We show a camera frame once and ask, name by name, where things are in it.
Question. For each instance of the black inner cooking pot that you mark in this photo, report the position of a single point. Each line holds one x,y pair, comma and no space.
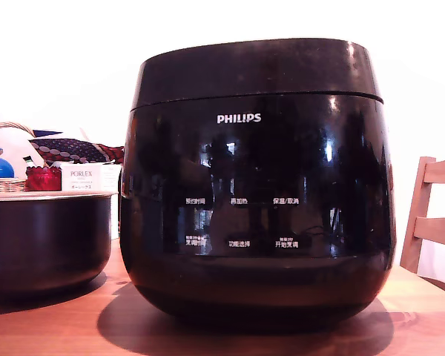
44,241

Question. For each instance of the woven wicker basket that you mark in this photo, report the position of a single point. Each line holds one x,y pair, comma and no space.
3,184

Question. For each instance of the dotted patterned dark cloth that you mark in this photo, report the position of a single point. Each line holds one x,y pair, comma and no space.
70,150

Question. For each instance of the black rice cooker lid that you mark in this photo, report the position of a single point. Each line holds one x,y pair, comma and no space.
252,70

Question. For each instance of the black Philips rice cooker body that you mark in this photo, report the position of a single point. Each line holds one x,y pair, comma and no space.
244,278

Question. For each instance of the white stuffed toy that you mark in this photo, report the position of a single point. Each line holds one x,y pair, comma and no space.
15,148

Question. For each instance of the light wooden chair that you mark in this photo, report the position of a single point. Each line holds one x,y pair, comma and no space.
417,207

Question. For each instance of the white Porlex box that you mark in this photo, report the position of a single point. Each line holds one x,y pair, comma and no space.
81,178

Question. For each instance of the red glass jar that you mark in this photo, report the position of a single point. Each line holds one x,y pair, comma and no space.
42,180

